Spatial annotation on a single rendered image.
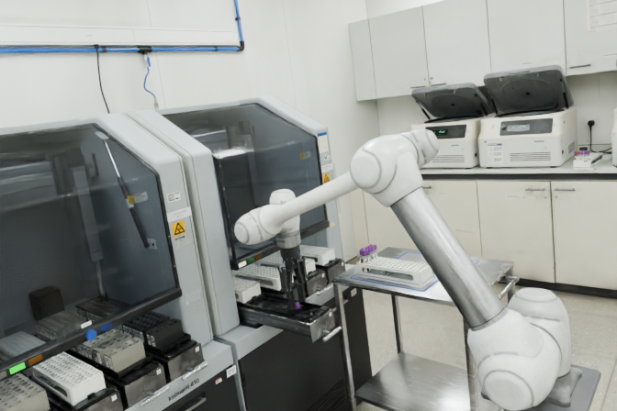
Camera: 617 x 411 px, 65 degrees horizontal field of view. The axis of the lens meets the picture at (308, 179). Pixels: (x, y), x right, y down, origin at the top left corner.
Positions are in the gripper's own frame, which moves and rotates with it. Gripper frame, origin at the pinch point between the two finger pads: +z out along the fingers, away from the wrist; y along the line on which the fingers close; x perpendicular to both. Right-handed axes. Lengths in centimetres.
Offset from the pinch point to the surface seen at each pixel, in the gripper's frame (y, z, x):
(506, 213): -225, 28, 6
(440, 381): -53, 57, 30
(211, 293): 21.7, -6.3, -22.4
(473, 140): -231, -26, -17
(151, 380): 56, 7, -13
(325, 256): -40.2, -0.2, -16.4
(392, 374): -48, 57, 9
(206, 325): 26.9, 4.1, -21.8
